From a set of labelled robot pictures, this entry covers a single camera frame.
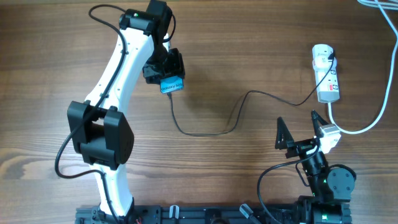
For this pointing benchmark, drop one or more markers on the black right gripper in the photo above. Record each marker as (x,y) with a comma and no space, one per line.
(298,147)

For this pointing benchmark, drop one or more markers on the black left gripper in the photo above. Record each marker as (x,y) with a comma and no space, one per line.
(175,68)

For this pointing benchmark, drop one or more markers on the smartphone with teal screen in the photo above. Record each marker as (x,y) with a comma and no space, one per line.
(171,84)

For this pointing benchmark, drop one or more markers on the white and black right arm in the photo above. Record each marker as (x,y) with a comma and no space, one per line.
(331,185)

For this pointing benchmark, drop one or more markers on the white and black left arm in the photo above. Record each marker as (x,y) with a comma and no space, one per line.
(99,130)

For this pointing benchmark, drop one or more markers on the white charger adapter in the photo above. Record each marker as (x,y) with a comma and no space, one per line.
(323,63)

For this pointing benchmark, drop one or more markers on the white power strip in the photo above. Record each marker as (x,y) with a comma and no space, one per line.
(328,90)

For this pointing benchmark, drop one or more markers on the black mounting base rail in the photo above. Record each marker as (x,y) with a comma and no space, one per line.
(283,213)

